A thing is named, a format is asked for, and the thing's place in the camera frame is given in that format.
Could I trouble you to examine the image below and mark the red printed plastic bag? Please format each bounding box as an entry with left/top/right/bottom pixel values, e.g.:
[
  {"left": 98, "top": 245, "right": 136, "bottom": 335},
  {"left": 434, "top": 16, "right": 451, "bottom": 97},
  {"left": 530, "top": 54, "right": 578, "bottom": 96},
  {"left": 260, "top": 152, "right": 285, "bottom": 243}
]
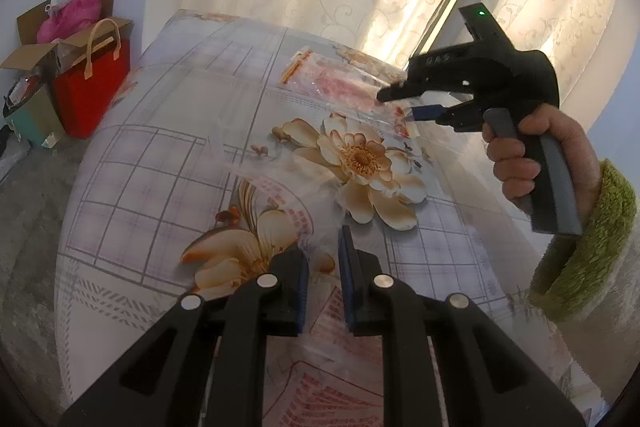
[
  {"left": 280, "top": 48, "right": 411, "bottom": 139},
  {"left": 205, "top": 228, "right": 446, "bottom": 426}
]

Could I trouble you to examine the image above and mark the right hand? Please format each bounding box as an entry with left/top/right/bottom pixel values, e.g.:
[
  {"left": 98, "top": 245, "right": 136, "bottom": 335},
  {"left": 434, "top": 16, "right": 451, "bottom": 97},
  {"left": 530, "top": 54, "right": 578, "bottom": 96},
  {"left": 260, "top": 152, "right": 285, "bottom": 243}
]
[{"left": 482, "top": 104, "right": 602, "bottom": 223}]

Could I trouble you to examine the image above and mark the floral tablecloth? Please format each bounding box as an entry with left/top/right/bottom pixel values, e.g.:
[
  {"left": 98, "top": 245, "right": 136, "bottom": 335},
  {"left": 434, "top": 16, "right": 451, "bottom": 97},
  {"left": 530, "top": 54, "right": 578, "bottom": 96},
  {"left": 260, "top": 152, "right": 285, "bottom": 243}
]
[{"left": 55, "top": 12, "right": 573, "bottom": 426}]

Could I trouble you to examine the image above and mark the red tote bag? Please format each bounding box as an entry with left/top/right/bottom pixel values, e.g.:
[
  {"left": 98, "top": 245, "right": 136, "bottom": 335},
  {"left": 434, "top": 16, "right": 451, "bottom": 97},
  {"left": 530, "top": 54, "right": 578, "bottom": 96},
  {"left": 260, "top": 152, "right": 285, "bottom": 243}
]
[{"left": 53, "top": 17, "right": 130, "bottom": 139}]

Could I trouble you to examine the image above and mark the teal paper bag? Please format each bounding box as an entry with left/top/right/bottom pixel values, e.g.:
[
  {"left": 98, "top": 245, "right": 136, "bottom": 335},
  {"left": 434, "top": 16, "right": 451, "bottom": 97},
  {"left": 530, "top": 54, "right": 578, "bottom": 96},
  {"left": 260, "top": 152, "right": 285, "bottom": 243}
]
[{"left": 3, "top": 86, "right": 65, "bottom": 150}]

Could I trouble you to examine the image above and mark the open cardboard box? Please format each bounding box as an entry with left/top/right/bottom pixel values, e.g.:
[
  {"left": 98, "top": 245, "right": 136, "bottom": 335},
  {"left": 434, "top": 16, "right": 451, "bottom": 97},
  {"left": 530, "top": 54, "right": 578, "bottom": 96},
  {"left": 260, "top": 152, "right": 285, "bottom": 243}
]
[{"left": 1, "top": 0, "right": 134, "bottom": 72}]

